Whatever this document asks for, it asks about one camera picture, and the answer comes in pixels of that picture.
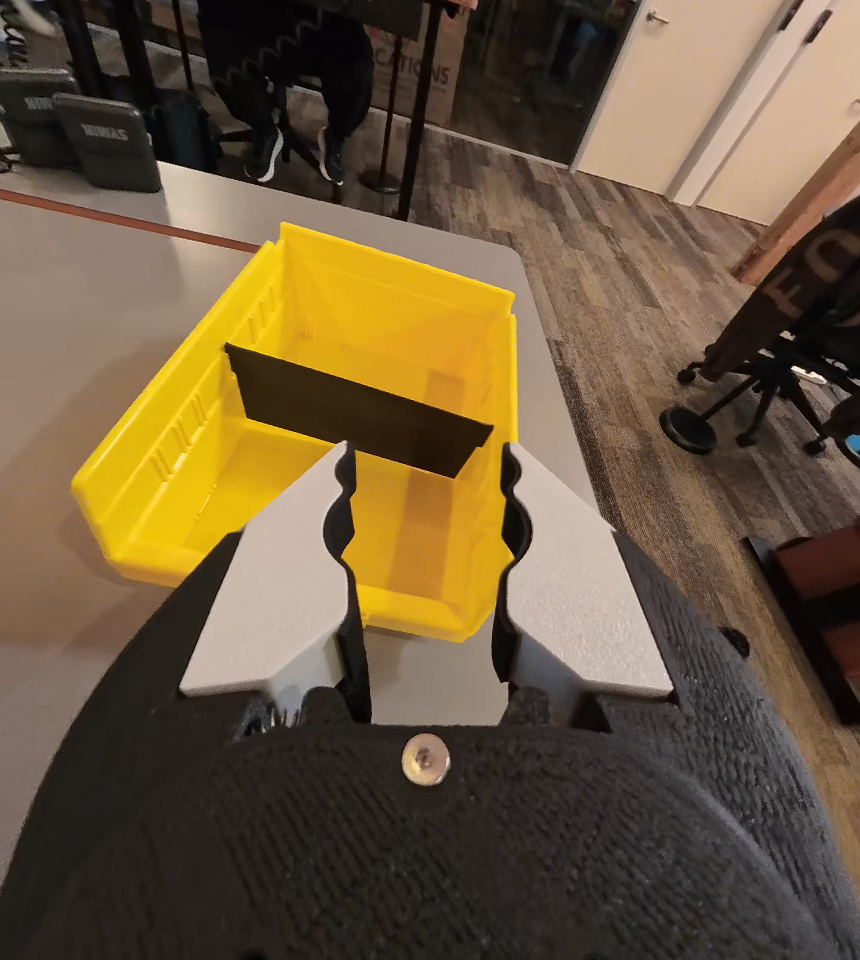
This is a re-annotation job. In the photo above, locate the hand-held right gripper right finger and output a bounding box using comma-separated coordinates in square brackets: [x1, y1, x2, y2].
[491, 442, 674, 710]

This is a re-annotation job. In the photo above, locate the black chair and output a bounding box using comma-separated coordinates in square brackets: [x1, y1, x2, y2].
[676, 178, 860, 475]

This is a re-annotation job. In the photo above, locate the black hard case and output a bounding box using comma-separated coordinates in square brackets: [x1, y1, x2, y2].
[0, 66, 80, 169]
[51, 92, 164, 196]

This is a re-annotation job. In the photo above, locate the cardboard box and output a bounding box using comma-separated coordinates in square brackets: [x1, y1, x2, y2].
[364, 6, 473, 130]

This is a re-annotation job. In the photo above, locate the white double door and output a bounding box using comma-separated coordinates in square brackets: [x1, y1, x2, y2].
[668, 0, 860, 228]

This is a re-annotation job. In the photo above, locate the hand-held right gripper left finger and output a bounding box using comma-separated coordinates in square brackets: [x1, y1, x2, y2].
[178, 441, 362, 702]

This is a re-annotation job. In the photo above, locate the glass partition window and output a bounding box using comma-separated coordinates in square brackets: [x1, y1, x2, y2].
[445, 0, 642, 168]

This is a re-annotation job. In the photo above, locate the brown wooden rack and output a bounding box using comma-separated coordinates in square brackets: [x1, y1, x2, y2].
[743, 507, 860, 726]

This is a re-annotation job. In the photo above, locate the wooden post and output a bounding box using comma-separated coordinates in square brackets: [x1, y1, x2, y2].
[730, 66, 860, 288]

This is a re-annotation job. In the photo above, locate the long brown-edged table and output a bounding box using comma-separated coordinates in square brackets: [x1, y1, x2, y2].
[51, 0, 476, 224]

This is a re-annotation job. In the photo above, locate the white door with lever handle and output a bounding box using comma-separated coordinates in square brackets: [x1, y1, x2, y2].
[571, 0, 802, 202]

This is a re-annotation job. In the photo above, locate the large yellow storage bin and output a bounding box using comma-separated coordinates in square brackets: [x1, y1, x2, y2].
[71, 221, 518, 644]

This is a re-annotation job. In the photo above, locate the black floor lamp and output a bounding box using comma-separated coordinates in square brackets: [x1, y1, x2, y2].
[658, 367, 776, 457]

